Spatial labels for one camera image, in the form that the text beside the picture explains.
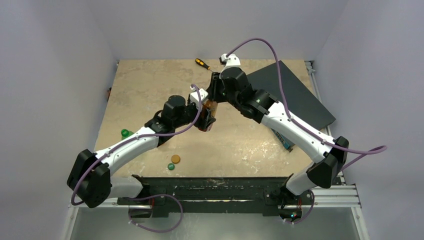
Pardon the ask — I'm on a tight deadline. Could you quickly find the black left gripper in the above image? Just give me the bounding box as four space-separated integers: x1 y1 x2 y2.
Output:
172 98 214 129

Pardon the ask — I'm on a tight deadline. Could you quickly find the tea bottle with yellow-red label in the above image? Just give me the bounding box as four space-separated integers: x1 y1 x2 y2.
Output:
202 100 218 116

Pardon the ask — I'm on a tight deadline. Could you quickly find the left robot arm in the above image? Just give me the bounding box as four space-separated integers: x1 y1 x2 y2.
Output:
66 89 208 208

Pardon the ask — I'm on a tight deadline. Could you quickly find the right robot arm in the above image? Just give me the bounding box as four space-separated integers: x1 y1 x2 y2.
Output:
206 67 349 204

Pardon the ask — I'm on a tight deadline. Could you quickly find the orange bottle cap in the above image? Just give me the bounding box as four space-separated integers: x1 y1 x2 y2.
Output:
171 154 181 164

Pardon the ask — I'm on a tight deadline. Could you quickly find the green bottle cap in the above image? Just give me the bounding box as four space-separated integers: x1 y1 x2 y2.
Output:
167 163 175 171

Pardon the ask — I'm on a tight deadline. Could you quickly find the green plastic bottle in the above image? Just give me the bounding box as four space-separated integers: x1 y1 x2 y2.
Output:
120 128 134 140

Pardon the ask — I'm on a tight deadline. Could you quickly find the yellow-black screwdriver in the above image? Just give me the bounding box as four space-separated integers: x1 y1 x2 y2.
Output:
194 58 212 71

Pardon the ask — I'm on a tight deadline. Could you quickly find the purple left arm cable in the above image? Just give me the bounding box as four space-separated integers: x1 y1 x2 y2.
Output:
70 84 204 206

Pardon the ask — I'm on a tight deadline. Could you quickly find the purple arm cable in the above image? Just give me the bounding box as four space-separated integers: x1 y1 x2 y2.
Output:
70 84 204 206
226 37 388 173

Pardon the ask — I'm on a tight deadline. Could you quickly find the dark blue network switch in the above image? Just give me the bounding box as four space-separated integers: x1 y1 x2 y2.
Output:
246 60 337 153

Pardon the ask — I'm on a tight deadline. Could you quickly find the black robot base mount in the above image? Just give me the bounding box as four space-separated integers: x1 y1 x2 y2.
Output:
117 176 313 220

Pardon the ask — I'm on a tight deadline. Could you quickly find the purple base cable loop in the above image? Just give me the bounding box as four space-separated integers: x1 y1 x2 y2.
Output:
127 194 185 234

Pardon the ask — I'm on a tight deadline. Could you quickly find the aluminium frame rail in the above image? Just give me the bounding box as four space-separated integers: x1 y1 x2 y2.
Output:
305 61 360 208

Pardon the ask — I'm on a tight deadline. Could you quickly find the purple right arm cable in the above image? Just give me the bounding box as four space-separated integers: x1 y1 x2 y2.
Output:
226 37 388 173

